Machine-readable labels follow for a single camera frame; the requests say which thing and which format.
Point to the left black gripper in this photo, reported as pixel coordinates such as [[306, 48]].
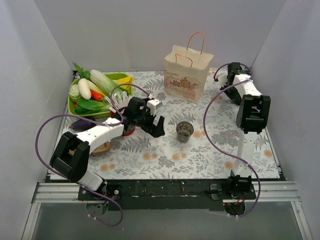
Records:
[[153, 124]]

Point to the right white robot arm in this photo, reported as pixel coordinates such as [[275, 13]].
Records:
[[251, 120]]

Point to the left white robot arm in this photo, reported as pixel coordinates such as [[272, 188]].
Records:
[[71, 156]]

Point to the paper takeout bag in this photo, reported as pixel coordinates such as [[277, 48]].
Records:
[[185, 72]]

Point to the red straw holder cup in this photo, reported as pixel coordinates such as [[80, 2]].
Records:
[[129, 132]]

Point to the yellow toy leaf vegetable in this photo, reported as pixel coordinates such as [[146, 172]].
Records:
[[125, 80]]

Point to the brown cardboard cup carrier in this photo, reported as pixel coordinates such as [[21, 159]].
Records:
[[102, 149]]

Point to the toy napa cabbage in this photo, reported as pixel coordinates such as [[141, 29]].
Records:
[[105, 84]]

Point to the green vegetable basket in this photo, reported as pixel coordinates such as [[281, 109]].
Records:
[[115, 76]]

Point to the floral table mat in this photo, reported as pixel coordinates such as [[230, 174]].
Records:
[[208, 154]]

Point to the purple toy eggplant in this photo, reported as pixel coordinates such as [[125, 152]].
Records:
[[82, 125]]

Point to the white toy radish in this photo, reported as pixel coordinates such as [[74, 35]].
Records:
[[84, 89]]

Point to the green toy cabbage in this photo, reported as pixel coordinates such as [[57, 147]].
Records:
[[74, 93]]

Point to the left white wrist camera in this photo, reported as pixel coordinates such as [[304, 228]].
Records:
[[153, 105]]

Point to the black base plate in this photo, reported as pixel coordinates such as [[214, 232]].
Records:
[[173, 194]]

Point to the aluminium rail frame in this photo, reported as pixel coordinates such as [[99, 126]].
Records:
[[263, 192]]

